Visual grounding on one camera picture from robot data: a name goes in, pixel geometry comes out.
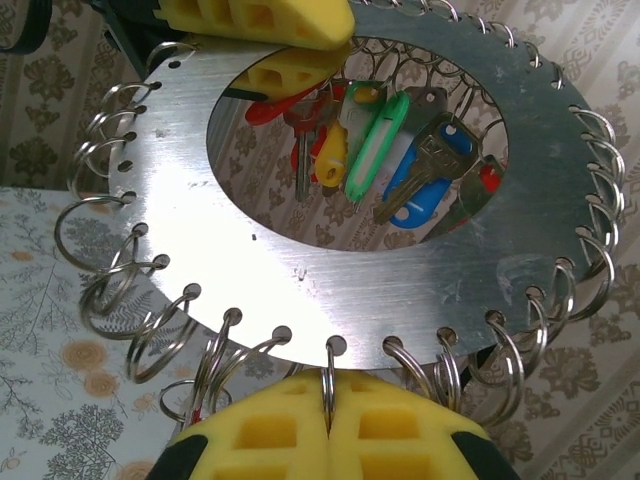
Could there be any green tag with white label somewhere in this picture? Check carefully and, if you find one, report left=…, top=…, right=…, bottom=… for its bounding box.
left=339, top=82, right=387, bottom=166

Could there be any green key tag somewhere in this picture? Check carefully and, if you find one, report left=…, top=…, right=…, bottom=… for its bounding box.
left=344, top=93, right=411, bottom=206

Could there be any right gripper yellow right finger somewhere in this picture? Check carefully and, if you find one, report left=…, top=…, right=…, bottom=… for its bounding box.
left=329, top=369, right=522, bottom=480

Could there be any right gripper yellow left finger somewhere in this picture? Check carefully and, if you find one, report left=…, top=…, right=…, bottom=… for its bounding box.
left=153, top=368, right=332, bottom=480

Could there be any key with red cap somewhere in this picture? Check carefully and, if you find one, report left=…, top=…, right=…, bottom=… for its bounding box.
left=289, top=97, right=334, bottom=201

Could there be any steel split key ring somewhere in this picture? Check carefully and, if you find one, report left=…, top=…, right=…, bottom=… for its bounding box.
left=319, top=338, right=347, bottom=435
left=467, top=310, right=527, bottom=430
left=53, top=193, right=137, bottom=275
left=383, top=338, right=437, bottom=404
left=124, top=285, right=202, bottom=385

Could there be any blue key tag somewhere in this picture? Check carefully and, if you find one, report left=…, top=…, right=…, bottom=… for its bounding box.
left=382, top=144, right=454, bottom=230

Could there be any key with yellow cap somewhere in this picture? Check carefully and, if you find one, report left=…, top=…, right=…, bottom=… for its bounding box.
left=313, top=123, right=350, bottom=197

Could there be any red key tag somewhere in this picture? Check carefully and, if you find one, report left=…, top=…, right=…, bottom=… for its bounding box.
left=477, top=162, right=505, bottom=195
left=244, top=92, right=306, bottom=125

